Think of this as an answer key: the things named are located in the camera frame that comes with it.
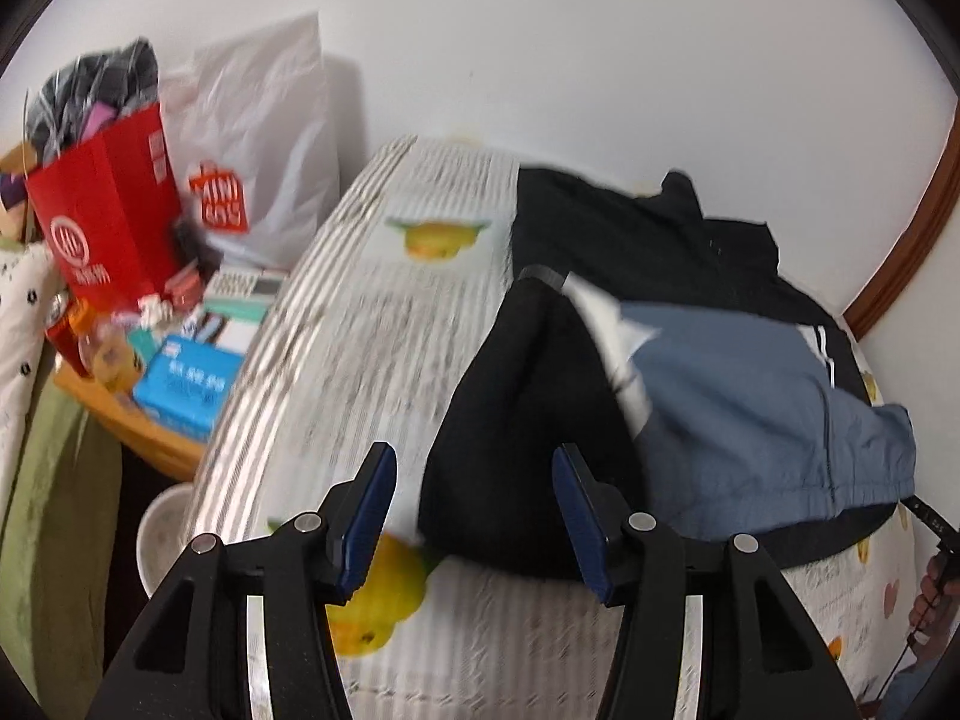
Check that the brown wooden door frame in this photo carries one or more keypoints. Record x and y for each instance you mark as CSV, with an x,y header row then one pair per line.
x,y
900,262

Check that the blue box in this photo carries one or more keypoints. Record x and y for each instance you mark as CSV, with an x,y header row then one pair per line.
x,y
187,386

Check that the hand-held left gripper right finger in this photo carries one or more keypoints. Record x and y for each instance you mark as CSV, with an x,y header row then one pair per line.
x,y
585,532

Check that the light blue fuzzy cloth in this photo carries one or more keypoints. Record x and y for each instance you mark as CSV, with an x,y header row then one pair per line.
x,y
926,697

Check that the white flower print cloth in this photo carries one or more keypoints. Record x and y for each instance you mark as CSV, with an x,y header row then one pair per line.
x,y
19,330

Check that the orange print table cloth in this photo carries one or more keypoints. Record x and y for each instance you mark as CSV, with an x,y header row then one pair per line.
x,y
375,315

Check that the orange bottle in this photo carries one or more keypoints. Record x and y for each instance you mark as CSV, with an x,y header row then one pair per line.
x,y
71,322

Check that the black white blue zip jacket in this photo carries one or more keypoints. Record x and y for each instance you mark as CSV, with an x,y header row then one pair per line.
x,y
712,390

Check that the green cloth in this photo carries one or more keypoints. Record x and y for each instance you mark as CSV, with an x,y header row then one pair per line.
x,y
52,540

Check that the red paper bag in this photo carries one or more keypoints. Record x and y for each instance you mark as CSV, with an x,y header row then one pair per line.
x,y
105,217

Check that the dark plaid cloth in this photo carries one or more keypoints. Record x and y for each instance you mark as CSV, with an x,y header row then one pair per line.
x,y
90,90

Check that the round wooden side table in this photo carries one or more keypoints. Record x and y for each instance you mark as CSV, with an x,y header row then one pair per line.
x,y
142,439

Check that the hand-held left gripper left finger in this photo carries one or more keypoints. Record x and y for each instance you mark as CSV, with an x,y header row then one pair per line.
x,y
367,525

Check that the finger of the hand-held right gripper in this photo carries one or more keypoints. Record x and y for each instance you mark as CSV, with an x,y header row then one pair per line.
x,y
926,514

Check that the white bowl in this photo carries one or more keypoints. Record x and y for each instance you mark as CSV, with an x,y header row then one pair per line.
x,y
161,540

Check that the white and teal box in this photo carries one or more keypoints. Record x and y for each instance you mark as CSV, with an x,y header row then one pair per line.
x,y
232,326

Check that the patterned flat box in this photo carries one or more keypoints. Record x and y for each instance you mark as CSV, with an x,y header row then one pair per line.
x,y
244,283

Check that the white plastic bag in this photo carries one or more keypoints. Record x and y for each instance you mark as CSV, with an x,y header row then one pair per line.
x,y
262,127

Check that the person's right hand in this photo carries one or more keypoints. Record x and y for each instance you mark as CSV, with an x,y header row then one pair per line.
x,y
926,604

